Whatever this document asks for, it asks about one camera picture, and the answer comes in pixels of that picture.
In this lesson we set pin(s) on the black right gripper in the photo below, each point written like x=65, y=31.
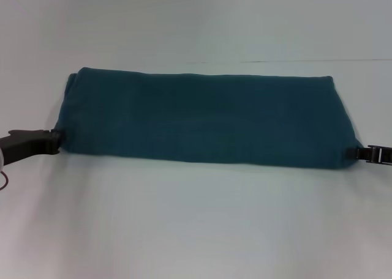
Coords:
x=381, y=154

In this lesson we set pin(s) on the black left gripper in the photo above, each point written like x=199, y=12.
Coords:
x=27, y=144

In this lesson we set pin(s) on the blue t-shirt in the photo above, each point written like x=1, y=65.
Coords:
x=199, y=120

